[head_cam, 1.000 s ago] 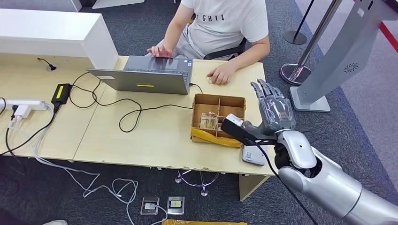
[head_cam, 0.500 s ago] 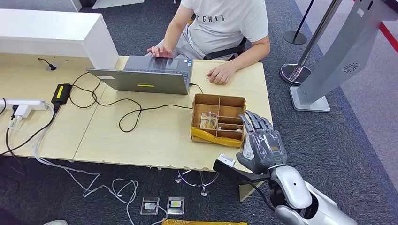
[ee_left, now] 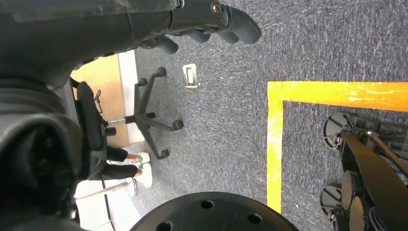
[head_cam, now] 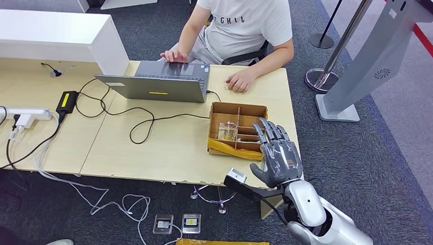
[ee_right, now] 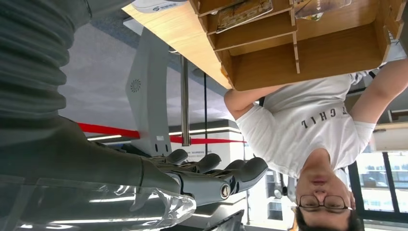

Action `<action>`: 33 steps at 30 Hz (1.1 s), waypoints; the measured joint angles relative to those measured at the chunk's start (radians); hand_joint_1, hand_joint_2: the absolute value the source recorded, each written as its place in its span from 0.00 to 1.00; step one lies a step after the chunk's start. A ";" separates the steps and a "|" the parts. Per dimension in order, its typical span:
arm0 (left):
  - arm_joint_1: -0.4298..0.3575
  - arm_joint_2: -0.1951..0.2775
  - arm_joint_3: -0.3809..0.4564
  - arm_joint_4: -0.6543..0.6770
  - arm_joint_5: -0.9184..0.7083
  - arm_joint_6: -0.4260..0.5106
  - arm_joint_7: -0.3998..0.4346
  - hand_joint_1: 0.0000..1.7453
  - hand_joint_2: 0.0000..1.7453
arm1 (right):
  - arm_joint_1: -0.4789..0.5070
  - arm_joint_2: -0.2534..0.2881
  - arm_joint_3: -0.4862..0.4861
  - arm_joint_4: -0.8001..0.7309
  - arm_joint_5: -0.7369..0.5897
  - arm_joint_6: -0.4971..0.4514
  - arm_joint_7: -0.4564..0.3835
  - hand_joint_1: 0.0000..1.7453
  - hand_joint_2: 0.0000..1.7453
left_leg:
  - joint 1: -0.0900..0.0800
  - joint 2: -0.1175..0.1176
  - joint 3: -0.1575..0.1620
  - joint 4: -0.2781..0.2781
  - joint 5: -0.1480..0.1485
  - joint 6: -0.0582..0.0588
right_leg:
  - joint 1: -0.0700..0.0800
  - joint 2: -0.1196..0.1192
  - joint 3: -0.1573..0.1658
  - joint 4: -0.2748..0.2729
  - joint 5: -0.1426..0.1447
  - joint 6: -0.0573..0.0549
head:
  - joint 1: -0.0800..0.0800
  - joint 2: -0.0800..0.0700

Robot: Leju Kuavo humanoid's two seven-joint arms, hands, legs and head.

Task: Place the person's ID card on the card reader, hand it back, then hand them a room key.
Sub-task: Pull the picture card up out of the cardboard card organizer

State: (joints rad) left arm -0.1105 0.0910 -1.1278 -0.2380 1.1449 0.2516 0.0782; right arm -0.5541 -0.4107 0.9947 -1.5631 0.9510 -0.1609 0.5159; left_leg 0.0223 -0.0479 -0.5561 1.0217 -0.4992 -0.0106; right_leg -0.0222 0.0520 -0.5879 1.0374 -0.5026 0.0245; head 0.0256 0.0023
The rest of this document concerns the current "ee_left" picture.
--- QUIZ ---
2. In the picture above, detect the person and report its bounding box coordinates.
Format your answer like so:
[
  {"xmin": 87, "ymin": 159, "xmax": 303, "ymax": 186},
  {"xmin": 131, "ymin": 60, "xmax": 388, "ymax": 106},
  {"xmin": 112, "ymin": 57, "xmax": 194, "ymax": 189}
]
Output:
[{"xmin": 95, "ymin": 145, "xmax": 153, "ymax": 189}]

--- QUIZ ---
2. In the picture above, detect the black office swivel chair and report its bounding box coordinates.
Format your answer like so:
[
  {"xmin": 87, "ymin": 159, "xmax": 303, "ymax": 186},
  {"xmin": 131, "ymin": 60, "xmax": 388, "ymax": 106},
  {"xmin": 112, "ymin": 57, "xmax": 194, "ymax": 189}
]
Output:
[{"xmin": 75, "ymin": 66, "xmax": 185, "ymax": 181}]

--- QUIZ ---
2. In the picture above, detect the open metal floor socket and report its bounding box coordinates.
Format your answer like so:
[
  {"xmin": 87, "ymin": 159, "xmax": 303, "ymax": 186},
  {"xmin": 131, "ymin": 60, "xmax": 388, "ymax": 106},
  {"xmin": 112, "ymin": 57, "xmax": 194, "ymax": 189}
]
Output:
[{"xmin": 182, "ymin": 64, "xmax": 199, "ymax": 89}]

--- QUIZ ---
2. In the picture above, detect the black round flanged disc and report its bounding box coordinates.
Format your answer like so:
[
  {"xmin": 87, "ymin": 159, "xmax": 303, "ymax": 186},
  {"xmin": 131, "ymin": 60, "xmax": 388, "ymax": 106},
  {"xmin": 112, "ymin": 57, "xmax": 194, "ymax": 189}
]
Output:
[{"xmin": 129, "ymin": 192, "xmax": 300, "ymax": 231}]

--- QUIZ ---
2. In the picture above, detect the yellow floor tape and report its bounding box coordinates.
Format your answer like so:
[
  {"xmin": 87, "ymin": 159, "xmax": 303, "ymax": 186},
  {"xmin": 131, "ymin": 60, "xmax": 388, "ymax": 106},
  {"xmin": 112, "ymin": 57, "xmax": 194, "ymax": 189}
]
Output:
[{"xmin": 267, "ymin": 80, "xmax": 408, "ymax": 214}]

